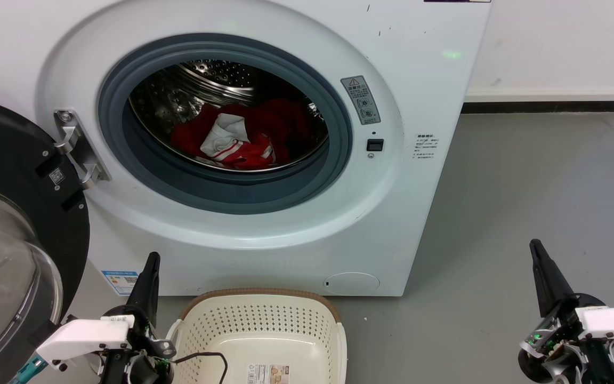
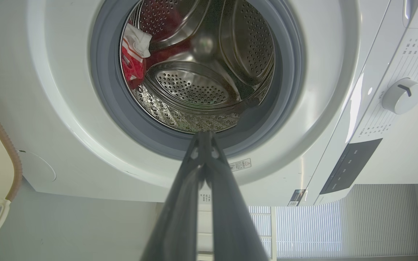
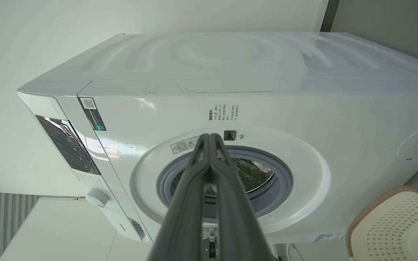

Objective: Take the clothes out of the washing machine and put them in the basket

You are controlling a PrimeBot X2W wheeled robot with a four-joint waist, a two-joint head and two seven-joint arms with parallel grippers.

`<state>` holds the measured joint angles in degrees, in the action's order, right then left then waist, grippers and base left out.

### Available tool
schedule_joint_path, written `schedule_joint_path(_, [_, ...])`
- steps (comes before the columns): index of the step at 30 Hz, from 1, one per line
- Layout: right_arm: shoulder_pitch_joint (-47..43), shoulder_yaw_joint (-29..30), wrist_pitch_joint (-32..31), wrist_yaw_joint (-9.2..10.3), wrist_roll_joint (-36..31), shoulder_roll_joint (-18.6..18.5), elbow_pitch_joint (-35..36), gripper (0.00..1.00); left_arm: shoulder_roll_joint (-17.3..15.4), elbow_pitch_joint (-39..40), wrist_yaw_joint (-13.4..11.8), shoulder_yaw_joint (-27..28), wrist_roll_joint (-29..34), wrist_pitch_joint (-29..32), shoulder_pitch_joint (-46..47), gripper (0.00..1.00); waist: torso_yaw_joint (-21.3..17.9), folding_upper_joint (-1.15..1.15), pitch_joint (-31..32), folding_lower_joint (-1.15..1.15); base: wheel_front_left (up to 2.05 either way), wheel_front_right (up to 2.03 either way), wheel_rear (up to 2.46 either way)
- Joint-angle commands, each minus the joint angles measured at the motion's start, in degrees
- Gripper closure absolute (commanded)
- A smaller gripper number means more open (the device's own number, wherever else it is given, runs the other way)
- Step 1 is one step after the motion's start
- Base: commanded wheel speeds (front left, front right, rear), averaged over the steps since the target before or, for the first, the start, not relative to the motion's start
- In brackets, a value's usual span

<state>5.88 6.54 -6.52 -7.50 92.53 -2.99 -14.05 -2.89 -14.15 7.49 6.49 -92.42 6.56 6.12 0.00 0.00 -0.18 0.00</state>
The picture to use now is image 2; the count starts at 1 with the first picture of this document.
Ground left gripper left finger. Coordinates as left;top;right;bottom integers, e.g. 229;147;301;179
140;131;207;261

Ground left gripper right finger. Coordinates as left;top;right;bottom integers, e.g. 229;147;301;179
206;131;269;261

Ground red white-striped garment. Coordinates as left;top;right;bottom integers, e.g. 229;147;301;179
121;7;186;90

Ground dark grey control panel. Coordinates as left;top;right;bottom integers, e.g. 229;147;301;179
320;138;383;195

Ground stainless steel washing machine drum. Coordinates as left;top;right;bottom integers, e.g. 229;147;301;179
119;0;276;134

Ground grey warning sticker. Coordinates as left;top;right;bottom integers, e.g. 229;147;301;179
229;158;252;172

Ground dark barcode sticker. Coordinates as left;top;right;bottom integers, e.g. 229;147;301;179
288;189;306;207

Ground white window blinds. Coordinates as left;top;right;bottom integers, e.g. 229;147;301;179
249;184;418;258

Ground grey rubber door gasket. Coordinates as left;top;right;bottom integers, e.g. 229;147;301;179
89;0;306;160

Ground round filter cover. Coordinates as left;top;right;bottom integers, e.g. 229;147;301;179
19;150;56;182

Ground white front-load washing machine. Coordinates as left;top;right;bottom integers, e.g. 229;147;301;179
0;0;418;207

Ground white round control knob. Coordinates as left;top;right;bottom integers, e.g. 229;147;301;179
382;78;418;115

